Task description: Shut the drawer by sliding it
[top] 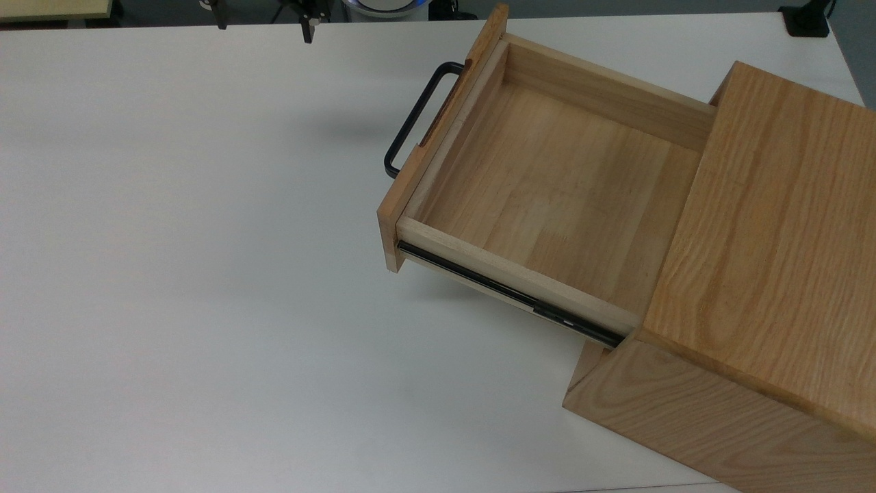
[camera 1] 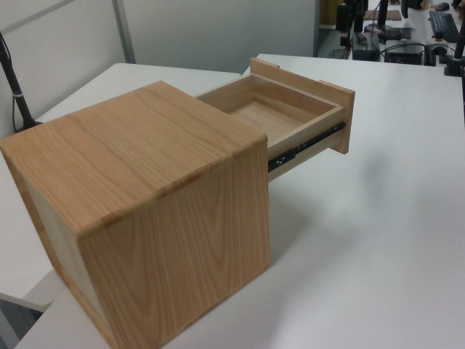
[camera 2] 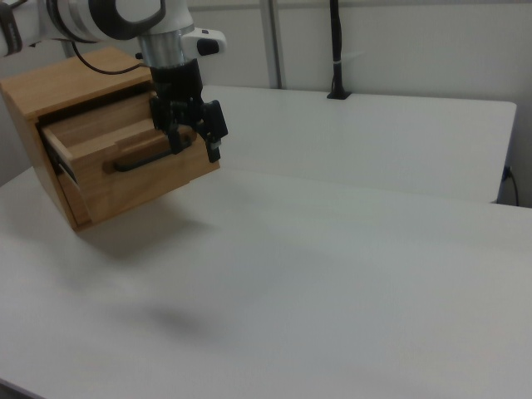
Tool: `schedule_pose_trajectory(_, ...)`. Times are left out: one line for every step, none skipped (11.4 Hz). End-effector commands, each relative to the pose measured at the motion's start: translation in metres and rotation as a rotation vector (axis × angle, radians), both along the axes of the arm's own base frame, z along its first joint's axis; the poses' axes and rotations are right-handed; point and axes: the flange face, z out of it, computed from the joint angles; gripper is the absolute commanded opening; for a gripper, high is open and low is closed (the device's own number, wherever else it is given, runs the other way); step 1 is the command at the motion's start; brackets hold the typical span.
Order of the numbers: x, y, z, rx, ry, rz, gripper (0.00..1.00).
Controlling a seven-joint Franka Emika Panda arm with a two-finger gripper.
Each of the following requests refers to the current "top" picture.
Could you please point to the light wooden drawer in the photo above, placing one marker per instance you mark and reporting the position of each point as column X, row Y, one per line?
column 547, row 185

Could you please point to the black table clamp mount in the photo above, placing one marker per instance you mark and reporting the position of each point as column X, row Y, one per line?
column 806, row 24

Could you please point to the wooden drawer cabinet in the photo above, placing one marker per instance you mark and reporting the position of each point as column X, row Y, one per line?
column 773, row 239

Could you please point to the light wooden desk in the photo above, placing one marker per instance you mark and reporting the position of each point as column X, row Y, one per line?
column 48, row 8

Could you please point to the black metal drawer slide rail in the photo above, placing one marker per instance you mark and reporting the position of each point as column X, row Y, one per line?
column 582, row 323

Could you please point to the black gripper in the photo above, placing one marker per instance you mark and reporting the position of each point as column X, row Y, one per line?
column 306, row 8

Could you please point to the black camera stand pole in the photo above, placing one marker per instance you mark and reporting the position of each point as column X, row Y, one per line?
column 220, row 14

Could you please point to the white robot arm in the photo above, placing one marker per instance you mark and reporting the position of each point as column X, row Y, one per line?
column 383, row 7

